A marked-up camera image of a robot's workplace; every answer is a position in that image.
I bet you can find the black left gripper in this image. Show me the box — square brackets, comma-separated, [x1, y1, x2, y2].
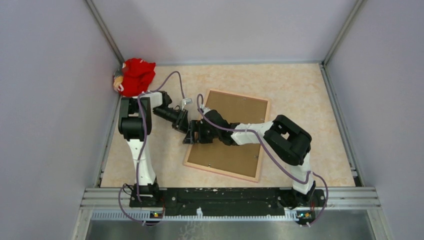
[153, 106, 190, 135]

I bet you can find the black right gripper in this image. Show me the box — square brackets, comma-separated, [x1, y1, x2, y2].
[183, 120, 221, 145]

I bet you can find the pink wooden picture frame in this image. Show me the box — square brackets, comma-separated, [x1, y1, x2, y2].
[182, 88, 272, 184]

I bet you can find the brown frame backing board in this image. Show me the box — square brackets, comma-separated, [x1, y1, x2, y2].
[187, 91, 269, 179]

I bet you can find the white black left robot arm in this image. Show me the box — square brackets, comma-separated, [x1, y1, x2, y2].
[118, 91, 193, 207]

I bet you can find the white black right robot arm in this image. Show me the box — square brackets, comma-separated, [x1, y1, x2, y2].
[182, 107, 316, 209]

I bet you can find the red crumpled cloth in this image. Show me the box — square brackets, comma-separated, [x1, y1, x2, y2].
[113, 58, 156, 97]

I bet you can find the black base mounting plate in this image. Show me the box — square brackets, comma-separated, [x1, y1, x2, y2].
[129, 187, 326, 217]

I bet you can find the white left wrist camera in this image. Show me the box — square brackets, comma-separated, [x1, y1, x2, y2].
[180, 98, 193, 109]

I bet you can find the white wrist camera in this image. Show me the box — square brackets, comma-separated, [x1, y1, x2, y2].
[180, 98, 193, 109]
[199, 104, 211, 115]

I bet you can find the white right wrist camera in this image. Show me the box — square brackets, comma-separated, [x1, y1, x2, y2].
[199, 104, 211, 115]

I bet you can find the aluminium front rail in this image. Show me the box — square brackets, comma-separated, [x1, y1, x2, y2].
[72, 186, 392, 240]

